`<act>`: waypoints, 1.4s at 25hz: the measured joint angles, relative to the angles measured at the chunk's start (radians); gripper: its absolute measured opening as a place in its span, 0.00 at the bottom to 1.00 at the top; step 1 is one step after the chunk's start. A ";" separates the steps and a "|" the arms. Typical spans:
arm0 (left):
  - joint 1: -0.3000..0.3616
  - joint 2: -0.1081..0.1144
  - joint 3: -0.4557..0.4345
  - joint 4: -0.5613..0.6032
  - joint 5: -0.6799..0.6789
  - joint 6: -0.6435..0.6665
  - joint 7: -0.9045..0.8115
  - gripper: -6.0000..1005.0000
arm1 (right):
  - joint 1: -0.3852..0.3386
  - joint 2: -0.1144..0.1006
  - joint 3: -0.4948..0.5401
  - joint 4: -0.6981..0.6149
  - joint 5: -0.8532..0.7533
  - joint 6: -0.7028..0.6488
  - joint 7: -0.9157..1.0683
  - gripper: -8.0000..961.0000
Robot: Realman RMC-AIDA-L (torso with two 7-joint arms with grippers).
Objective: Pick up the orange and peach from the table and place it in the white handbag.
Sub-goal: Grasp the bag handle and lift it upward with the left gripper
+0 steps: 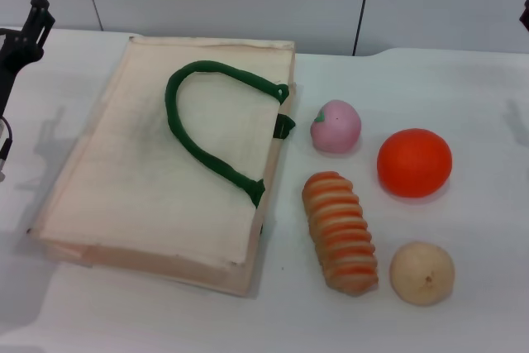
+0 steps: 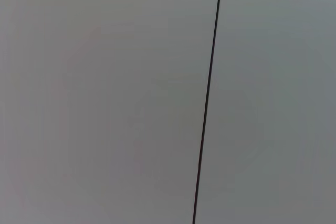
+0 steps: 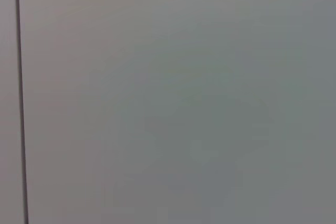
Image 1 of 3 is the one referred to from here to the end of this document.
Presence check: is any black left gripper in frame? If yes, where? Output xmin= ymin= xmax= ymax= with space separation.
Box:
xmin=0 ymin=0 xmax=56 ymax=117

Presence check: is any orange toy fruit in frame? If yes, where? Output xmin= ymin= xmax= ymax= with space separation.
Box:
xmin=376 ymin=127 xmax=454 ymax=198

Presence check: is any white handbag with green handles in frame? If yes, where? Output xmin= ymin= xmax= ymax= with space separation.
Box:
xmin=26 ymin=35 xmax=298 ymax=298

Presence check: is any pink toy peach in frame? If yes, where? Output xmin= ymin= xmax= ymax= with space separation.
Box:
xmin=309 ymin=98 xmax=364 ymax=155

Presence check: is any dark vertical background rod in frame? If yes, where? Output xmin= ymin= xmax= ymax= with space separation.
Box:
xmin=353 ymin=0 xmax=375 ymax=56

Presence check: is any orange striped ribbed bread roll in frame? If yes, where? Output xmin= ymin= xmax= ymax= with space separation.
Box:
xmin=301 ymin=170 xmax=379 ymax=297

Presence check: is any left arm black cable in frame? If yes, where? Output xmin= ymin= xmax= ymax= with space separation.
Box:
xmin=0 ymin=116 xmax=14 ymax=183

